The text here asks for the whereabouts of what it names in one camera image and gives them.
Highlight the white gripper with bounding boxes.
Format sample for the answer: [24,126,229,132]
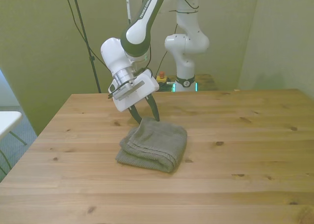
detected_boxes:
[113,69,161,125]

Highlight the grey towel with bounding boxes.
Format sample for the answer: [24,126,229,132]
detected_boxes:
[115,116,188,173]

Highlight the thin black hanging cable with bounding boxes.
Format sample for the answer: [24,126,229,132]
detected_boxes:
[156,23,179,74]

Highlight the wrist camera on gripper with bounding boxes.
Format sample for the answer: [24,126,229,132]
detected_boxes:
[107,83,135,99]

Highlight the black tripod stand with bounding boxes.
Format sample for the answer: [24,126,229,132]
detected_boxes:
[70,0,102,94]

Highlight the black cable beside tripod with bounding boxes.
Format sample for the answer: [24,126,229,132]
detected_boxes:
[62,0,113,74]

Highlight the white vertical conduit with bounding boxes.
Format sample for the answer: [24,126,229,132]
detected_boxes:
[125,0,132,25]

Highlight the white folding table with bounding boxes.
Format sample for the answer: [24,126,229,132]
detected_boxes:
[0,110,28,177]

